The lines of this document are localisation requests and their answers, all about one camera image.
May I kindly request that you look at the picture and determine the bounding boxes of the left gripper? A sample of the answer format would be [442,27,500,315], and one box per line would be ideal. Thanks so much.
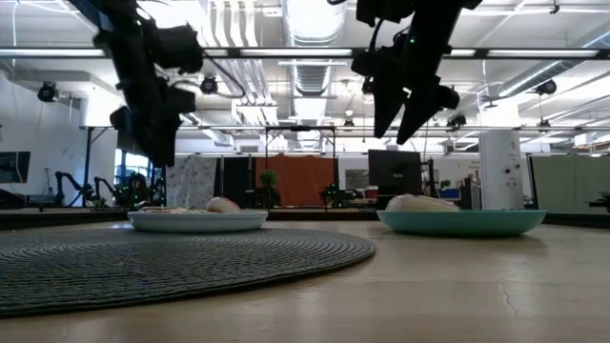
[109,78,197,169]

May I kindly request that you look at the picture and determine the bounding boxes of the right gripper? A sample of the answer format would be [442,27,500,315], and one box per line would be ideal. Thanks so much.
[351,18,462,146]

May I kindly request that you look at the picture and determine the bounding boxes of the cream round pastry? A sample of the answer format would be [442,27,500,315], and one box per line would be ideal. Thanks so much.
[384,193,461,213]

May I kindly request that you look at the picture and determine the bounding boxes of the red iced donut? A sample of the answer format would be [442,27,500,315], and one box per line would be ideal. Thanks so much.
[205,196,243,214]

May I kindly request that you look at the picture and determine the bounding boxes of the background robot with green lights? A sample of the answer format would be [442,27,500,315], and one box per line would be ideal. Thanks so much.
[97,171,153,209]

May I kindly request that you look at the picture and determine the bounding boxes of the black ceiling spotlight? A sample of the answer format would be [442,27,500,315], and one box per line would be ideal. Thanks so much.
[199,74,219,95]
[445,112,468,131]
[535,78,559,96]
[36,81,60,104]

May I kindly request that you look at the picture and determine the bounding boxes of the black monitor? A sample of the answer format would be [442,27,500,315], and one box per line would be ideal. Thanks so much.
[367,149,423,195]

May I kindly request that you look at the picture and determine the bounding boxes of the white patterned curtain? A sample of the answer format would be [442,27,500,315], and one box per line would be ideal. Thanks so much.
[164,155,218,211]

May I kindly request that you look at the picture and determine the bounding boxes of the white plate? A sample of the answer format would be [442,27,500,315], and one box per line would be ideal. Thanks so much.
[127,210,270,233]

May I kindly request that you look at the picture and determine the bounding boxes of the green lit background device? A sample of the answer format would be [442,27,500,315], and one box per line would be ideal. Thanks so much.
[318,183,364,208]

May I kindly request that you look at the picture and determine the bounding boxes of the white cylindrical column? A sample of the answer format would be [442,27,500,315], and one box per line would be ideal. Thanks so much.
[478,131,526,211]

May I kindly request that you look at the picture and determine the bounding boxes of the orange partition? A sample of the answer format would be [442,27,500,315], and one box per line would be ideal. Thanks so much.
[254,155,337,208]

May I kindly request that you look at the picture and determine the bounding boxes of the round grey woven placemat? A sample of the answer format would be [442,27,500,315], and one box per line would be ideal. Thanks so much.
[0,227,377,318]

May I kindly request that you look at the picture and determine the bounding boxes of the potted green plant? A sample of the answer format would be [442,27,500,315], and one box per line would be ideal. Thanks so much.
[258,170,280,209]

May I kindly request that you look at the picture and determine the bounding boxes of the teal plate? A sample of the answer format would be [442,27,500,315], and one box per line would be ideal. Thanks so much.
[376,209,548,238]

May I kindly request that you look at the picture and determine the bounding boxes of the grey ceiling pipe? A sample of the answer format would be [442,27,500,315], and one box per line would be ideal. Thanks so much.
[480,28,610,111]

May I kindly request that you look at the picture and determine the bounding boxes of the green partition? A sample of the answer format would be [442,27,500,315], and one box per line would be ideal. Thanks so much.
[530,154,610,214]

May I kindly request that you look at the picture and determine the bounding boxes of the black gantry frame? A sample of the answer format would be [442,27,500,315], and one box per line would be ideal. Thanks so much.
[78,124,161,207]

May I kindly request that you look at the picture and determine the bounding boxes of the silver ventilation duct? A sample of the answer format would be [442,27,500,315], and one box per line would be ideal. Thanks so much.
[280,0,349,153]

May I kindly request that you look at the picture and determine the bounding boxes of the black table edge rail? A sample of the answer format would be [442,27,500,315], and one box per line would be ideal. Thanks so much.
[0,208,610,231]

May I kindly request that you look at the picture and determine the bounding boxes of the wall mounted screen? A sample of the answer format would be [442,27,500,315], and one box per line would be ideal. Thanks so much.
[0,151,31,185]

